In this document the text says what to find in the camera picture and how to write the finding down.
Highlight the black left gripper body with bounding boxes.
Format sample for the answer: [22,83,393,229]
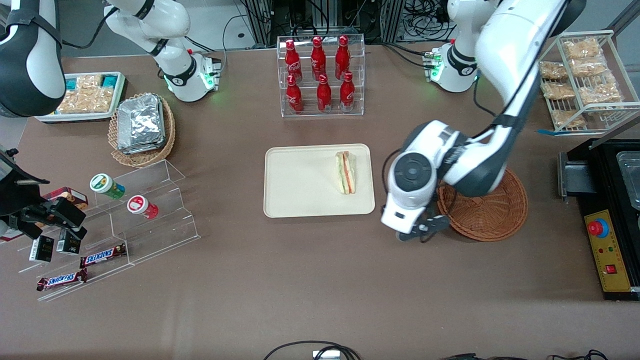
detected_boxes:
[396,226,432,244]

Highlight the triangle sandwich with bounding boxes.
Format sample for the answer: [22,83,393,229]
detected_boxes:
[335,151,358,195]

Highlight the brown round wicker basket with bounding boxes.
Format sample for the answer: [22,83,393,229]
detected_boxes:
[436,167,529,243]

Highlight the white snack tray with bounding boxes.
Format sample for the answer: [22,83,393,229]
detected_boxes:
[35,71,127,124]

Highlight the light tan wicker basket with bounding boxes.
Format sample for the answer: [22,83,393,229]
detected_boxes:
[108,92,176,168]

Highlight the beige plastic tray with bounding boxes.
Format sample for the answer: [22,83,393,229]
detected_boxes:
[263,143,376,219]

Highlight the small black box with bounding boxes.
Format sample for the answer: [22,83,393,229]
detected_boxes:
[29,235,55,263]
[56,231,82,256]

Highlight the red brown chocolate box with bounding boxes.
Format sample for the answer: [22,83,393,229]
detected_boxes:
[42,186,89,211]

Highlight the brown snickers bar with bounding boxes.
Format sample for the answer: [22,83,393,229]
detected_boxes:
[80,243,127,268]
[36,269,88,292]

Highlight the green lid snack cup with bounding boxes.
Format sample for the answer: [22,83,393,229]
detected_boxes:
[90,173,126,200]

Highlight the red lid snack cup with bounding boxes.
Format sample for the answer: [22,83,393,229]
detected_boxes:
[126,195,159,220]

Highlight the clear acrylic stepped shelf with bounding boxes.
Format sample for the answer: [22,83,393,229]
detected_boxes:
[17,159,201,302]

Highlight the silver foil packet stack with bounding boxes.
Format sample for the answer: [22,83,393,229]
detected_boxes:
[116,94,166,155]

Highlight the clear bagged nut snacks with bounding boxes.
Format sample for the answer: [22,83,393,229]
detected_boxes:
[57,74,116,115]

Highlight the red cola bottle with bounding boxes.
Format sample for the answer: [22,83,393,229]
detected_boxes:
[317,74,332,112]
[311,36,327,81]
[335,35,351,80]
[285,39,303,83]
[286,75,304,114]
[340,71,356,112]

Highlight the clear acrylic bottle rack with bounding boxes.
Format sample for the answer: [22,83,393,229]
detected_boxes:
[277,34,366,118]

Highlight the red emergency stop button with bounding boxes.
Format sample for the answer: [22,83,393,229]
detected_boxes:
[587,218,610,239]

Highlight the black machine housing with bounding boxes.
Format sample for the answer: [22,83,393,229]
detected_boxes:
[557,137,640,302]

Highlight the yellow control panel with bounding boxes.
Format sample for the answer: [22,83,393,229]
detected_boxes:
[584,209,632,292]

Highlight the steel pan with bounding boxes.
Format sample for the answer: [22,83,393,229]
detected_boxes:
[616,151,640,211]

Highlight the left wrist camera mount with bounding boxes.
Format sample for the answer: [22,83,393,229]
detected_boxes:
[421,214,451,242]

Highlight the black looped floor cable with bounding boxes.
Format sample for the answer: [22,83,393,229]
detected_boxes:
[263,341,362,360]

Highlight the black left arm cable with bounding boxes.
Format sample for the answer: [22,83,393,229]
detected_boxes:
[382,0,576,201]

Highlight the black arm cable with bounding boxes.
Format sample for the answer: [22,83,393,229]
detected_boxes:
[382,0,576,201]
[59,7,119,50]

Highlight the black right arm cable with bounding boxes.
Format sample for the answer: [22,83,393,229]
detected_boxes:
[59,7,119,50]

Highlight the grey metal bracket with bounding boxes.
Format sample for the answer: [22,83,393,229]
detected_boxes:
[557,151,598,201]

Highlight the aluminium frame with cables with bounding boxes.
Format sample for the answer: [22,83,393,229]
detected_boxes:
[240,0,451,48]

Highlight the white wire rack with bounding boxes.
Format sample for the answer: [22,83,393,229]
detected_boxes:
[538,30,640,134]

